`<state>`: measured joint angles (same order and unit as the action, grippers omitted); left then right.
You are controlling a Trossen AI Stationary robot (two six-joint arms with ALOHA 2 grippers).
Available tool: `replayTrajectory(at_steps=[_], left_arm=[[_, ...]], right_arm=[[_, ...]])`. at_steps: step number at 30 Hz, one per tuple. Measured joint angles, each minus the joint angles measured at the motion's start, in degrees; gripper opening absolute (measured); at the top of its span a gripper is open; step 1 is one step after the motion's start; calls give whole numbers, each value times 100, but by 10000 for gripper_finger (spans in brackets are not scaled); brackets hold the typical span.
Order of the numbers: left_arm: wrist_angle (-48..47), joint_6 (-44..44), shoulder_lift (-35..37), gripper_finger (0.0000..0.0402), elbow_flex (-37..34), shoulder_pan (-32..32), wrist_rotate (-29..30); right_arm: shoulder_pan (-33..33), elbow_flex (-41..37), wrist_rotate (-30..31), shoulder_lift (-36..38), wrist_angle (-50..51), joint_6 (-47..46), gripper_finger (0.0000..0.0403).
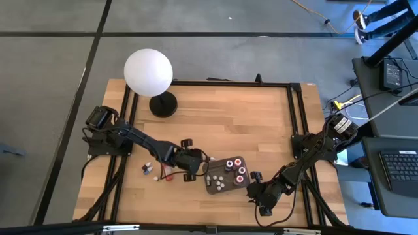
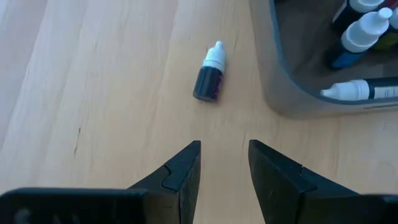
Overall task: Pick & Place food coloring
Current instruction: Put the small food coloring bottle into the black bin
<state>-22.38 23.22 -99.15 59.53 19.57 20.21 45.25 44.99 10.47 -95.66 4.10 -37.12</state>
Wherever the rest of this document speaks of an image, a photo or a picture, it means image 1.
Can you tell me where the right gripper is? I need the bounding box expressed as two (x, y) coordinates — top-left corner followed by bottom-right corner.
(246, 171), (283, 217)

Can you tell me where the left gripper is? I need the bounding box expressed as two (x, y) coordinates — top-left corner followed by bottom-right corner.
(174, 138), (213, 183)

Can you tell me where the dark translucent plastic bin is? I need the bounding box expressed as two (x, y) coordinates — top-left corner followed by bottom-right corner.
(202, 155), (251, 196)

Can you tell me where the large red colouring bottle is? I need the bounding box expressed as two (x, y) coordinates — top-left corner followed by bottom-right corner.
(163, 164), (174, 182)

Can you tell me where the white globe table lamp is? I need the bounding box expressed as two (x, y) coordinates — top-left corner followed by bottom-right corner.
(123, 48), (179, 119)

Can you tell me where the yellow power plug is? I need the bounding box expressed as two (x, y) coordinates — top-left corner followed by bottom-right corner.
(332, 94), (363, 111)

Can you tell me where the grey desk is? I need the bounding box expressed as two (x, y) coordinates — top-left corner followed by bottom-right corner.
(361, 136), (418, 219)
(351, 55), (418, 138)

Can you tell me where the black laptop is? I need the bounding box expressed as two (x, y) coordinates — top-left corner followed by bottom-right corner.
(378, 149), (418, 199)

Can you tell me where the black crossbar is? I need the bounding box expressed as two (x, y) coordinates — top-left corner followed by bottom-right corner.
(0, 221), (418, 235)

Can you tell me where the black power adapter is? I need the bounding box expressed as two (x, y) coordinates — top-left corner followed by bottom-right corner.
(380, 57), (404, 92)

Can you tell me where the black pole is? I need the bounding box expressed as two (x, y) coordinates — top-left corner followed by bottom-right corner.
(368, 15), (418, 69)

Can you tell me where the person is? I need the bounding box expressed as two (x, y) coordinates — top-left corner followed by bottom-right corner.
(352, 0), (413, 46)

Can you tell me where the silver bracket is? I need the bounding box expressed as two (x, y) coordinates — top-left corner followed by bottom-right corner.
(102, 224), (140, 233)
(283, 227), (323, 235)

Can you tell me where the black aluminium table frame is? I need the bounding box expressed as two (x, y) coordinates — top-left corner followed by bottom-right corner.
(73, 80), (349, 229)

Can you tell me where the yellow extension cable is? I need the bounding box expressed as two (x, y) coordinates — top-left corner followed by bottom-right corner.
(292, 0), (373, 35)

